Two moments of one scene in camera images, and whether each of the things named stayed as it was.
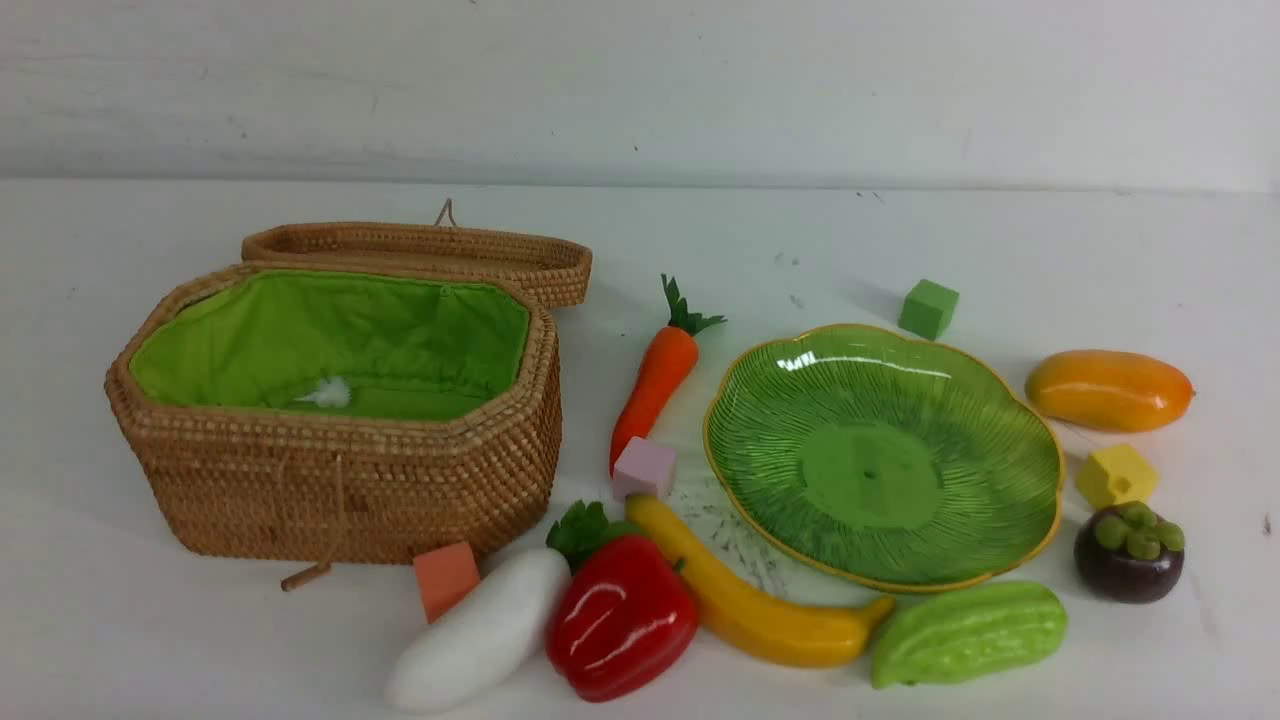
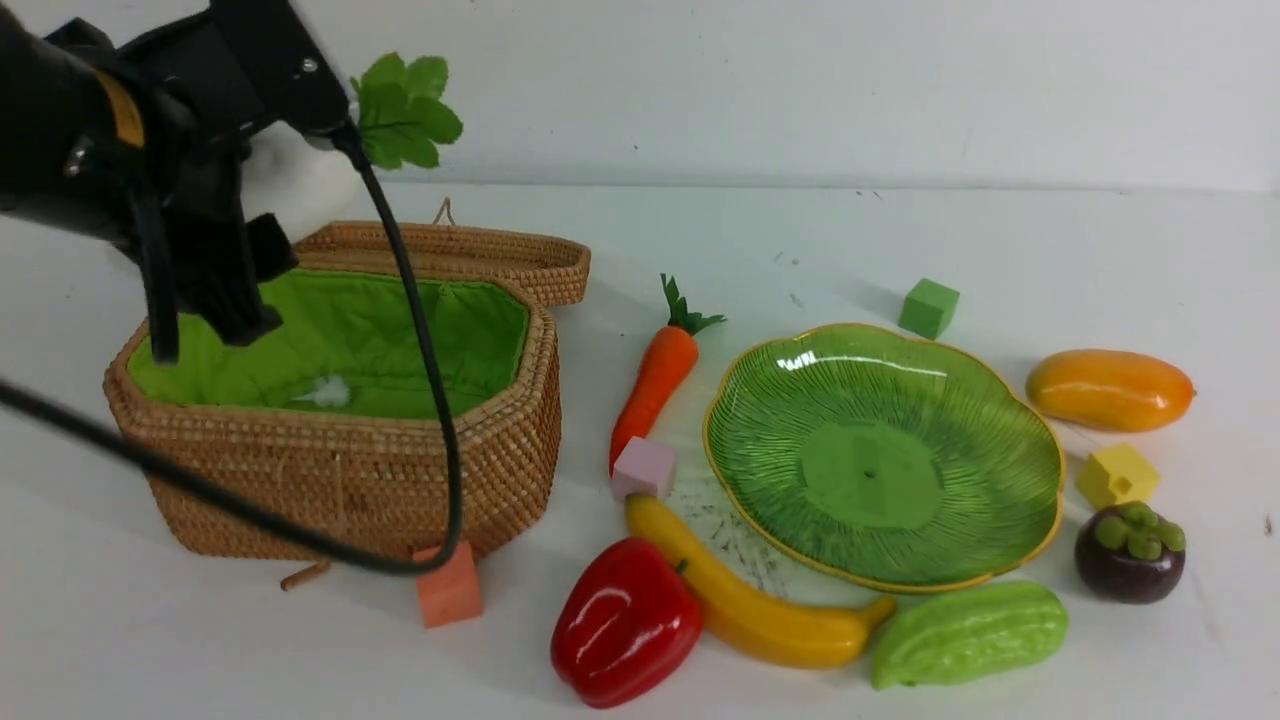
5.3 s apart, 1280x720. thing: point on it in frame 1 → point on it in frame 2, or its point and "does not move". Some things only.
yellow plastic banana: [793, 633] does not move
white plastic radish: [485, 641] → [399, 115]
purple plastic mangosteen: [1128, 554] does not move
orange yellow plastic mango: [1114, 391] does not move
